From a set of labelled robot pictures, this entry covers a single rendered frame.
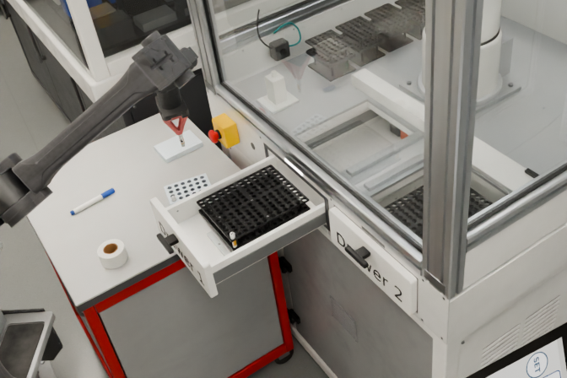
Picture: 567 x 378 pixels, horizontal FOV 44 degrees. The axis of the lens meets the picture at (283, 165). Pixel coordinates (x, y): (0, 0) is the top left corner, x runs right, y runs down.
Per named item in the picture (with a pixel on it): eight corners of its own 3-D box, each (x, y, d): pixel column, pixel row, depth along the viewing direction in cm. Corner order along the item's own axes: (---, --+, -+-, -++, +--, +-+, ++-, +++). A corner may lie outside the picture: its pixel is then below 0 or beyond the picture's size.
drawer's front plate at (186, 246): (212, 299, 161) (202, 267, 154) (159, 229, 181) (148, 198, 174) (218, 295, 161) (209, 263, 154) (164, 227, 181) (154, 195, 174)
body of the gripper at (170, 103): (180, 94, 185) (174, 71, 181) (189, 116, 178) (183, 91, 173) (156, 102, 184) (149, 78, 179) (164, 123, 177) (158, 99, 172)
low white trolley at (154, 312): (148, 461, 220) (75, 305, 172) (80, 332, 262) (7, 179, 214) (301, 364, 241) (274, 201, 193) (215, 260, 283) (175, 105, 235)
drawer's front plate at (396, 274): (411, 316, 151) (411, 283, 144) (331, 241, 171) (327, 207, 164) (417, 312, 151) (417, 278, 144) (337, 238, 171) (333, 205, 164)
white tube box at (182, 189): (173, 214, 193) (170, 204, 191) (166, 196, 200) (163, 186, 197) (216, 200, 196) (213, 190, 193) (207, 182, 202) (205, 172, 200)
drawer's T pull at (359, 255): (364, 270, 152) (364, 266, 151) (343, 251, 157) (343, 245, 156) (378, 262, 153) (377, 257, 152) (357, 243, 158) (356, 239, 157)
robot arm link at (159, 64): (148, 29, 119) (187, 75, 121) (163, 27, 132) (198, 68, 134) (-36, 191, 126) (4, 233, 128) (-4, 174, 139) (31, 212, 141)
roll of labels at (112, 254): (121, 271, 179) (116, 260, 177) (96, 267, 181) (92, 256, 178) (132, 251, 184) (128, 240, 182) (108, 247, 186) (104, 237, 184)
